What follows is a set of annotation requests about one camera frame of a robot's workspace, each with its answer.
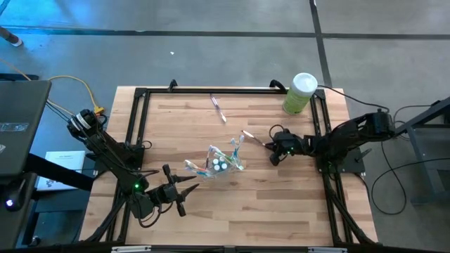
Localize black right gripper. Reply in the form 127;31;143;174
262;129;307;167

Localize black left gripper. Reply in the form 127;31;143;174
149;164;200;217

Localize green wipes canister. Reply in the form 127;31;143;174
282;72;319;116

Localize white booklet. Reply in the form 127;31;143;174
36;150;87;193

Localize black diagonal beam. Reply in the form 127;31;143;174
23;153;95;193

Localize black desk top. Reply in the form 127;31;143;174
0;79;53;176

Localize clear plastic strip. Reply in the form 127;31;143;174
0;122;30;134

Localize person's shoe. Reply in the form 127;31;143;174
0;26;24;48

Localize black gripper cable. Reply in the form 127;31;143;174
268;123;286;142
136;202;165;228

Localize silver bracket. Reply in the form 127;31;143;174
110;245;153;253
307;246;348;253

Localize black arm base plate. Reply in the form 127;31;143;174
315;145;367;175
94;141;146;173

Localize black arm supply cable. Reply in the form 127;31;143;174
316;85;391;114

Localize black floor cable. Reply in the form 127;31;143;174
371;103;450;216

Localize yellow extension cable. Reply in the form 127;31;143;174
47;74;106;117

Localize black desk frame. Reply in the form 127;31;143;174
386;96;450;207

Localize tan extension cable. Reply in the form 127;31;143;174
0;57;77;119

